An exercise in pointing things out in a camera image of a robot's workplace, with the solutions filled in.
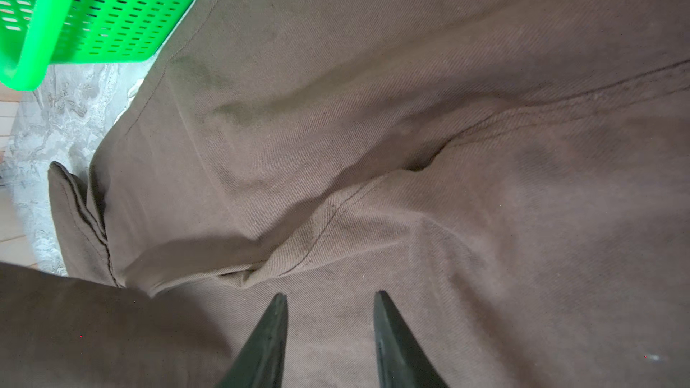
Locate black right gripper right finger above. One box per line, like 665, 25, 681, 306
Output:
373, 291, 449, 388

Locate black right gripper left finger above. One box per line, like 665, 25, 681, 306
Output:
217, 294, 289, 388

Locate brown trousers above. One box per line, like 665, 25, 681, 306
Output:
1, 0, 689, 387

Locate green plastic basket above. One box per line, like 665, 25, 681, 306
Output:
1, 0, 194, 91

